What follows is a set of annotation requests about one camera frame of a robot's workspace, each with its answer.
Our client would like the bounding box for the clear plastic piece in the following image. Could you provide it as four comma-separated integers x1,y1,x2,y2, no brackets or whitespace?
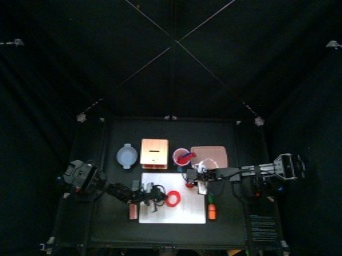
196,158,220,172

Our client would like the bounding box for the white text label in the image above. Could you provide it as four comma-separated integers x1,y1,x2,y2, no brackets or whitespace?
247,214,278,244

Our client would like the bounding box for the pale blue bowl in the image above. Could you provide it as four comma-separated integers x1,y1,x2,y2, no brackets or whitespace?
115,143,139,171

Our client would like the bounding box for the orange tool green tip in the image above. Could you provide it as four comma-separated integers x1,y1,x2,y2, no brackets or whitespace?
207,194,217,221

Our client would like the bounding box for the red scoop blue handle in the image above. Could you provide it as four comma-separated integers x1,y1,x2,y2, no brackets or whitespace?
176,151,197,165

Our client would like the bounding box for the pink cup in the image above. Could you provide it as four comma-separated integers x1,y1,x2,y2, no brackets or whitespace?
172,147,193,167

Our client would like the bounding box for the thin white diagonal cord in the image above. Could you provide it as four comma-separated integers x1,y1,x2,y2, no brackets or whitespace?
81,0,236,115
123,0,260,118

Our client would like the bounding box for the copper coloured box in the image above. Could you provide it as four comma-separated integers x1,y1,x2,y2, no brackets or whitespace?
139,138,169,170

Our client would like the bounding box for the red ring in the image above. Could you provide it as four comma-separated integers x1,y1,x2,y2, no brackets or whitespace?
164,190,183,208

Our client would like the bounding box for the pink square tray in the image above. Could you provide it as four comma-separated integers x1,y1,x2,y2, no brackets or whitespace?
189,145,229,170

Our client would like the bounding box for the white rectangular mat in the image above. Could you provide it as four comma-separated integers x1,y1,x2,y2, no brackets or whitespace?
137,172,208,225

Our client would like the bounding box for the pink rectangular block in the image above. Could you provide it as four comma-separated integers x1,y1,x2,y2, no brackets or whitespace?
128,203,139,221

